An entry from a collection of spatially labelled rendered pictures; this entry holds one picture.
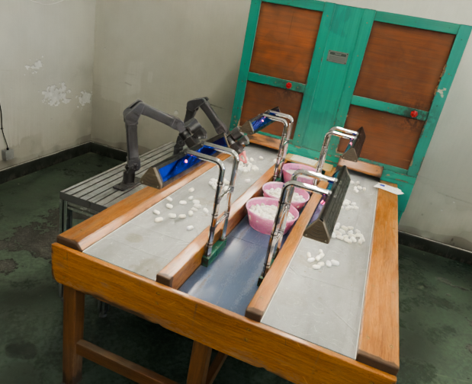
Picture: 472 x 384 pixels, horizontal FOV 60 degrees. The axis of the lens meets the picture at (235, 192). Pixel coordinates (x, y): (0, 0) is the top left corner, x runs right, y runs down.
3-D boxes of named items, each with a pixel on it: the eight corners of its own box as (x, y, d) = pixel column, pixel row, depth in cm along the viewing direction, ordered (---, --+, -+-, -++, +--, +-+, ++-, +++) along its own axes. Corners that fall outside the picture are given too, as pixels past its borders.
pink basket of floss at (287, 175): (290, 192, 253) (294, 177, 249) (272, 175, 275) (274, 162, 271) (326, 192, 264) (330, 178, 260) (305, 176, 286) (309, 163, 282)
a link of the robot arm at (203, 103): (230, 130, 266) (203, 91, 261) (227, 133, 258) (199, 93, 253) (216, 140, 271) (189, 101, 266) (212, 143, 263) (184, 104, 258)
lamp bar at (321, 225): (301, 236, 121) (307, 215, 118) (331, 177, 176) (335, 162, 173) (328, 245, 118) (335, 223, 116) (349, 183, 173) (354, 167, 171)
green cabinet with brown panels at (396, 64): (229, 128, 306) (252, -11, 270) (252, 116, 355) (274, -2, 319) (416, 177, 271) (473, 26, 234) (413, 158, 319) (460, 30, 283)
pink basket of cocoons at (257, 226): (235, 227, 197) (238, 209, 194) (252, 208, 221) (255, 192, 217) (287, 244, 190) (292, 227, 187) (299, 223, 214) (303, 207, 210)
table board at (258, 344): (50, 280, 153) (50, 244, 147) (55, 276, 155) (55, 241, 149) (380, 420, 121) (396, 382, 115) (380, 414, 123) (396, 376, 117)
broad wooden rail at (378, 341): (341, 398, 126) (358, 353, 119) (371, 203, 287) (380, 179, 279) (380, 414, 123) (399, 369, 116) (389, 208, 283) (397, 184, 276)
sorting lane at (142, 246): (81, 256, 147) (81, 251, 146) (245, 148, 307) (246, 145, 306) (154, 285, 139) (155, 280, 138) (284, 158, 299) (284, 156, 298)
